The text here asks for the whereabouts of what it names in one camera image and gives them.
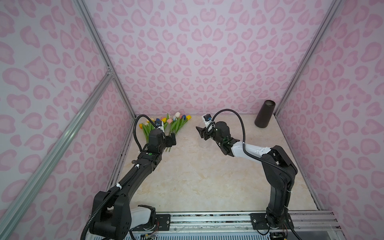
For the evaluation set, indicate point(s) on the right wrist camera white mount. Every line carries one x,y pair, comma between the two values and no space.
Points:
207,120

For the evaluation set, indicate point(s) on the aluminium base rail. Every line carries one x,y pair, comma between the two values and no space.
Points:
305,225

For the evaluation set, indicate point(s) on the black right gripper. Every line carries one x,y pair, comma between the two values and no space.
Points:
207,131

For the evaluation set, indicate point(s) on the white tulip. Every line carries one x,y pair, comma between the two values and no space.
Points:
176,123

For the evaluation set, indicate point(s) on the black tapered vase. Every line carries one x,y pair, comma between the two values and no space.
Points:
265,114

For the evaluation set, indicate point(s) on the bunch of artificial tulips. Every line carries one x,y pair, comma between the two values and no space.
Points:
170,125

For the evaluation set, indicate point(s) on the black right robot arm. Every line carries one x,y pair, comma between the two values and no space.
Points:
279,169

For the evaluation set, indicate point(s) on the yellow tulip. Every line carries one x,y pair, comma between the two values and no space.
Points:
185,119

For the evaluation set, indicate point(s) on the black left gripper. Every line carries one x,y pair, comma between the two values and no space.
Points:
162,132

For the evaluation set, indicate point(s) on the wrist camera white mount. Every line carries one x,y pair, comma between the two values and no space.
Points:
159,124
207,120

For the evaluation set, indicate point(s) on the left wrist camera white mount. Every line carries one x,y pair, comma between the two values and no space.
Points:
159,124

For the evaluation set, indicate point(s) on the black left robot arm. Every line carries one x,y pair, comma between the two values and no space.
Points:
111,216

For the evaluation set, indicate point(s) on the diagonal aluminium frame bar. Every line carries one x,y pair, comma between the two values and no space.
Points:
21,204

